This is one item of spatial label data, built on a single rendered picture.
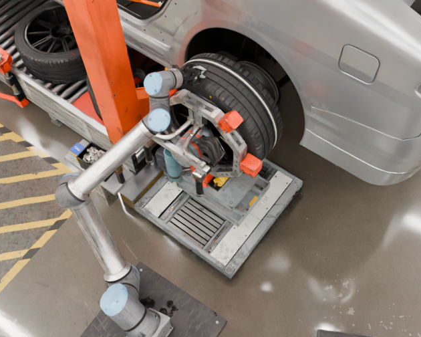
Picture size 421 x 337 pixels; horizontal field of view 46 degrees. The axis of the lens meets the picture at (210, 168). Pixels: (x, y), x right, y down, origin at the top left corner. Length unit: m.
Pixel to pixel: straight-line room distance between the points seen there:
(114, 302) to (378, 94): 1.51
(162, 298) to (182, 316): 0.15
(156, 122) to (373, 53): 0.90
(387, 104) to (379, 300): 1.42
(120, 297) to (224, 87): 1.11
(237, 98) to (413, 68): 0.80
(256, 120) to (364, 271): 1.33
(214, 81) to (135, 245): 1.33
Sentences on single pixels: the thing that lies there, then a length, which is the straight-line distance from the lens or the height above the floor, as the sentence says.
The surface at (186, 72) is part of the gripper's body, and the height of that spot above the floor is 1.26.
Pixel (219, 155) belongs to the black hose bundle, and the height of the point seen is 0.99.
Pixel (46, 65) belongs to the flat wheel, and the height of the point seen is 0.47.
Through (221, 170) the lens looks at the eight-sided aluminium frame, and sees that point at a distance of 2.68.
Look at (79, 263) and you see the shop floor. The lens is 3.29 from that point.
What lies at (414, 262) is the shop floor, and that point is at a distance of 3.39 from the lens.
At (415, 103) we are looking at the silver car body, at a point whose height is 1.41.
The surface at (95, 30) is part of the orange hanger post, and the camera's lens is 2.25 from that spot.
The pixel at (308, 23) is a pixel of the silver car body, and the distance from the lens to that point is 2.15.
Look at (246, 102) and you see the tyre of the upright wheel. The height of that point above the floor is 1.13.
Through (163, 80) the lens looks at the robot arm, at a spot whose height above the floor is 1.36.
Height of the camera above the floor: 2.96
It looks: 58 degrees down
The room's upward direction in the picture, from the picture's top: 2 degrees counter-clockwise
